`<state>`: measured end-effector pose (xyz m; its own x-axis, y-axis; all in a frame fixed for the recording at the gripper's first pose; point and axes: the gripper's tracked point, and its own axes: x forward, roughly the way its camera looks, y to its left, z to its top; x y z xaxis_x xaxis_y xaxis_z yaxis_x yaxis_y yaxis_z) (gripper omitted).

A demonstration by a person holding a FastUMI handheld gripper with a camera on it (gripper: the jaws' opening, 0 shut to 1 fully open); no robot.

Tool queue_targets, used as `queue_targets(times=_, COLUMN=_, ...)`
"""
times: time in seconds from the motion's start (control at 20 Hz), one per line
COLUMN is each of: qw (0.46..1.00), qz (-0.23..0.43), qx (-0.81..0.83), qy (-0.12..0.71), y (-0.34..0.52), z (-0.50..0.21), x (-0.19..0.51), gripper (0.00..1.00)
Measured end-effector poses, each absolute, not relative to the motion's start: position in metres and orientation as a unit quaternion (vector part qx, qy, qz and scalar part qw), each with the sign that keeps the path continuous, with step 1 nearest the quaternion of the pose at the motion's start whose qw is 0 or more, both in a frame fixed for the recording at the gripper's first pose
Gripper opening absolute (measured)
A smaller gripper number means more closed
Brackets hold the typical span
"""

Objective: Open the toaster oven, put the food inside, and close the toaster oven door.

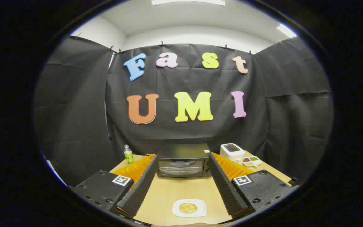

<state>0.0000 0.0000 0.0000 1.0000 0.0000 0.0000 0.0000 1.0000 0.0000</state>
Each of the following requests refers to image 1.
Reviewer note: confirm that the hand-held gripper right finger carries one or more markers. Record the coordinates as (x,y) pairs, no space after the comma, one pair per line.
(224,186)

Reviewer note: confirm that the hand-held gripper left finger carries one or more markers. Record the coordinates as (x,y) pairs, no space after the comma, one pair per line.
(140,189)

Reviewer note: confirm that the round golden bread bun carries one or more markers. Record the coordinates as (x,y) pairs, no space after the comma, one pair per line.
(188,207)

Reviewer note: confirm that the black toaster oven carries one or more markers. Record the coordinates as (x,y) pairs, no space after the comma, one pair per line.
(181,151)

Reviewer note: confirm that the white pop-up toaster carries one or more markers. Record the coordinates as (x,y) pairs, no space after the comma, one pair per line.
(232,153)

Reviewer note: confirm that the green drink bottle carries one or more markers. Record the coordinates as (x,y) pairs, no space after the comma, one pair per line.
(128,156)

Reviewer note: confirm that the white divided snack dish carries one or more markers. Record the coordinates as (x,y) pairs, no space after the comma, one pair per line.
(252,161)

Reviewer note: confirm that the white square plate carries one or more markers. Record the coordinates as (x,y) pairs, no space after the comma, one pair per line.
(176,211)

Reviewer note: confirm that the ceiling light panel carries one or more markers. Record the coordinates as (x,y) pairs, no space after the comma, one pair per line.
(286,31)
(187,2)

